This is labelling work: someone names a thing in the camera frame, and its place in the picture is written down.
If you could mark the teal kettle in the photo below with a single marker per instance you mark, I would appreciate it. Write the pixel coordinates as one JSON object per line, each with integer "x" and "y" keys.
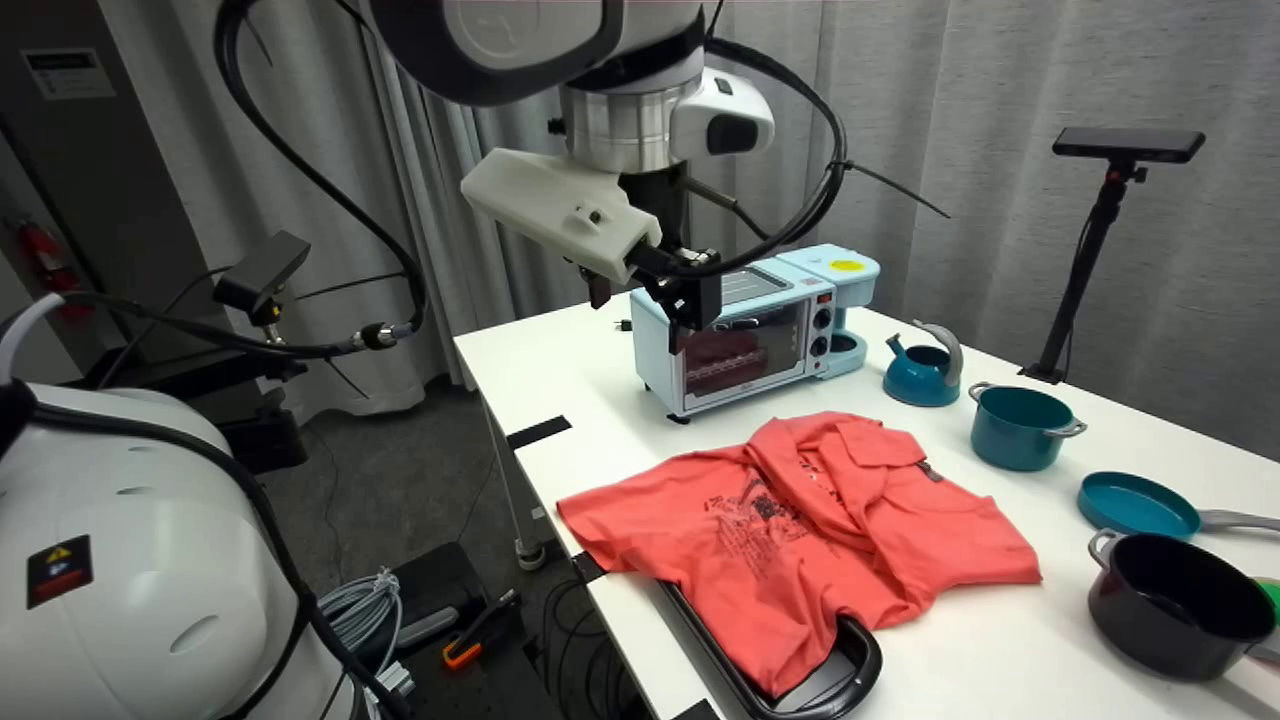
{"x": 925, "y": 374}

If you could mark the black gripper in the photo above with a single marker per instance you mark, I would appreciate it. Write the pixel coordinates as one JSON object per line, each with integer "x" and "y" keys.
{"x": 680, "y": 281}

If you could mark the black tray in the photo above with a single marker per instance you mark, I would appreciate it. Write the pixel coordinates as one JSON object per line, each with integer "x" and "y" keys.
{"x": 832, "y": 690}

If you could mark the black saucepan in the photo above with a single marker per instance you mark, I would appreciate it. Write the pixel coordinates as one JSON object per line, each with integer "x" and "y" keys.
{"x": 1175, "y": 605}

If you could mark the coral red shirt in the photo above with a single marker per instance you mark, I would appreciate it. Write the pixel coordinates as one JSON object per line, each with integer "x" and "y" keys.
{"x": 803, "y": 526}

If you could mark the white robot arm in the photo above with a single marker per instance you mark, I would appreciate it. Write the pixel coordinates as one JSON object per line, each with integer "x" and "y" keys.
{"x": 147, "y": 579}

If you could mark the teal pot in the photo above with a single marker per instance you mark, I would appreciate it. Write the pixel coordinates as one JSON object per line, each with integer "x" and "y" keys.
{"x": 1021, "y": 430}

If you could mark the light blue toaster oven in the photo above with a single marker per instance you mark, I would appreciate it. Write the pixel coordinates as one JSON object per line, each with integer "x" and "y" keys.
{"x": 781, "y": 321}

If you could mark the orange handled tool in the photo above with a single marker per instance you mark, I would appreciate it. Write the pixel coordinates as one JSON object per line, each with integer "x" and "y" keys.
{"x": 480, "y": 635}

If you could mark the teal frying pan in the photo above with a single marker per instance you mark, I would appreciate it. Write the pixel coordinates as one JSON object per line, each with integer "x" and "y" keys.
{"x": 1126, "y": 502}

